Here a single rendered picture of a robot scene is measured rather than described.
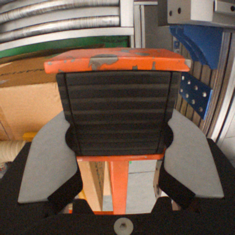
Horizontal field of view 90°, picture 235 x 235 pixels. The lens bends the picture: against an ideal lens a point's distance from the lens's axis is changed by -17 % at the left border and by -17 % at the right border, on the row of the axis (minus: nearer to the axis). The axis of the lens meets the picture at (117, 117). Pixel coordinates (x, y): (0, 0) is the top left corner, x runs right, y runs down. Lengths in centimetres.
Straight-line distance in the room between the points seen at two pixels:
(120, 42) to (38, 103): 97
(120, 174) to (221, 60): 30
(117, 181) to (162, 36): 94
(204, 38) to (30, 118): 39
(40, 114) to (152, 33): 85
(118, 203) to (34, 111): 23
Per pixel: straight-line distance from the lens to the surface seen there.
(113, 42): 118
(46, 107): 30
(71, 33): 59
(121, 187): 19
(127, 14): 59
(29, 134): 35
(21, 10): 76
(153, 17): 100
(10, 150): 29
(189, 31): 31
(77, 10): 72
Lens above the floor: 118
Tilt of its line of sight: 57 degrees down
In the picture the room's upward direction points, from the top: 178 degrees clockwise
